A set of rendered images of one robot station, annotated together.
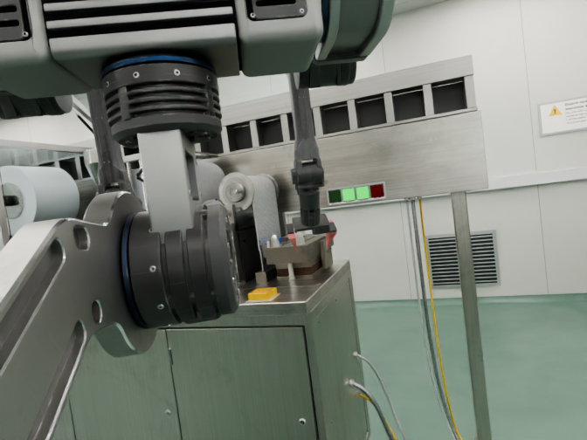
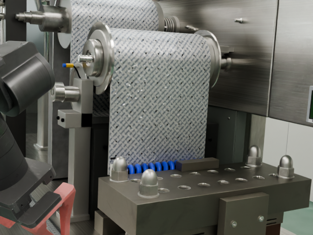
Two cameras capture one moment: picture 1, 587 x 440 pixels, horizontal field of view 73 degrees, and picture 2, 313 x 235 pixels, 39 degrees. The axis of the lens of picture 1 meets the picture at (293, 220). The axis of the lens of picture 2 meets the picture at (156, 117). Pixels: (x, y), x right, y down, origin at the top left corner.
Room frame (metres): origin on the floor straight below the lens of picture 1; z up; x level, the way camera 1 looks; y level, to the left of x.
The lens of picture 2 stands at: (0.88, -0.49, 1.27)
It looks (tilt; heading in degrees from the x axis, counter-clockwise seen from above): 9 degrees down; 40
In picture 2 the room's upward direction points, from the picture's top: 3 degrees clockwise
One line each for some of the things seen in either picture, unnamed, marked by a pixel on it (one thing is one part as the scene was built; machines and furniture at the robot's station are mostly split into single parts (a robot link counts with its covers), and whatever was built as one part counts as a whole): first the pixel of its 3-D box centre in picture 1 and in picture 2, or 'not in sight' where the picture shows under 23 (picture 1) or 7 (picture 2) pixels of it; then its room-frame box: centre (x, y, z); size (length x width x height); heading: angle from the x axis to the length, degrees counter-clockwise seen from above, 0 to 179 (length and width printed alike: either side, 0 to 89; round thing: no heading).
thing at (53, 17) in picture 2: not in sight; (53, 19); (1.57, 0.44, 1.33); 0.06 x 0.06 x 0.06; 71
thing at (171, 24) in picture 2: not in sight; (162, 27); (1.86, 0.34, 1.33); 0.07 x 0.07 x 0.07; 71
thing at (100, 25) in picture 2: (236, 192); (98, 58); (1.50, 0.20, 1.25); 0.15 x 0.01 x 0.15; 71
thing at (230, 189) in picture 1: (234, 192); (92, 58); (1.49, 0.20, 1.25); 0.07 x 0.02 x 0.07; 71
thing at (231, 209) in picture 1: (231, 245); (73, 150); (1.48, 0.25, 1.05); 0.06 x 0.05 x 0.31; 161
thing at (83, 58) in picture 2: not in sight; (85, 58); (1.46, 0.19, 1.25); 0.03 x 0.01 x 0.01; 161
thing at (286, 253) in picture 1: (302, 246); (207, 192); (1.60, -0.02, 1.00); 0.40 x 0.16 x 0.06; 161
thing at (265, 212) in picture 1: (267, 223); (160, 127); (1.60, 0.10, 1.11); 0.23 x 0.01 x 0.18; 161
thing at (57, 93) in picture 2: not in sight; (57, 91); (1.44, 0.26, 1.18); 0.04 x 0.02 x 0.04; 71
